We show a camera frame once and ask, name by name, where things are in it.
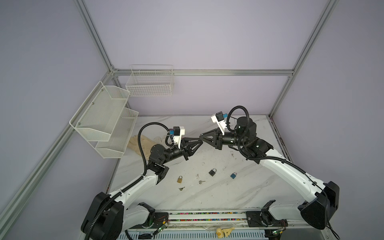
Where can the aluminium frame post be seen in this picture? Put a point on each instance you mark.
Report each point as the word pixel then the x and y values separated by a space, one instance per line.
pixel 319 26
pixel 91 27

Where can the black padlock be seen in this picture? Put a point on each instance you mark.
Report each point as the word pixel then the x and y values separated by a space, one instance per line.
pixel 212 172

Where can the white mesh upper shelf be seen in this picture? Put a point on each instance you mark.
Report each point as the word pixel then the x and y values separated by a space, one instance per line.
pixel 96 119

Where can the aluminium frame post right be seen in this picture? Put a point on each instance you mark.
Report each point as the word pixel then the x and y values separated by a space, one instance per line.
pixel 319 26

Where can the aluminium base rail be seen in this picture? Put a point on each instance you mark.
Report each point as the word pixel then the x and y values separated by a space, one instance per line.
pixel 202 225

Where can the brass padlock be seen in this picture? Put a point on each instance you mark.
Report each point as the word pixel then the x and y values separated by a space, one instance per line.
pixel 180 179

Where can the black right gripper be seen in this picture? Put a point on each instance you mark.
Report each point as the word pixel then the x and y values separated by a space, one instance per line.
pixel 216 142

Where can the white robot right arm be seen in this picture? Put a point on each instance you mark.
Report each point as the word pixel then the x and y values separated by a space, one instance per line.
pixel 321 200

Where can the white mesh shelf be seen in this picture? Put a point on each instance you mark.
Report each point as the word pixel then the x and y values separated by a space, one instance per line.
pixel 118 142
pixel 96 119

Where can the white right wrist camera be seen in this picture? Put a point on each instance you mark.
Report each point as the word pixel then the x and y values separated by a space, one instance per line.
pixel 220 119

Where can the yellow toy figure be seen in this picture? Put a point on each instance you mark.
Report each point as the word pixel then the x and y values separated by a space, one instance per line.
pixel 224 233

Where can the white mesh lower shelf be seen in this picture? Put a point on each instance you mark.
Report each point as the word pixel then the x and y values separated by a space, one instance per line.
pixel 118 142

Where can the white wire basket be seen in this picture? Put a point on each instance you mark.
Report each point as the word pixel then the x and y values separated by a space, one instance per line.
pixel 151 81

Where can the aluminium frame back bar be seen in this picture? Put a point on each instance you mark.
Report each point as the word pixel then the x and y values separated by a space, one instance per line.
pixel 184 72

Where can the aluminium frame post left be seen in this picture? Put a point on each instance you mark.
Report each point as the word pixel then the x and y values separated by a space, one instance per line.
pixel 91 27

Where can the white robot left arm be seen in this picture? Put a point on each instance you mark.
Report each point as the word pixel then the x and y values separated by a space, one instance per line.
pixel 111 214

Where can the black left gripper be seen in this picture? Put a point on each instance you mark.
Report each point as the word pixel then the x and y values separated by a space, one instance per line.
pixel 186 150

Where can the blue padlock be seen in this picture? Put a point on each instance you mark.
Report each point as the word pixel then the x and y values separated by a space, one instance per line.
pixel 233 175

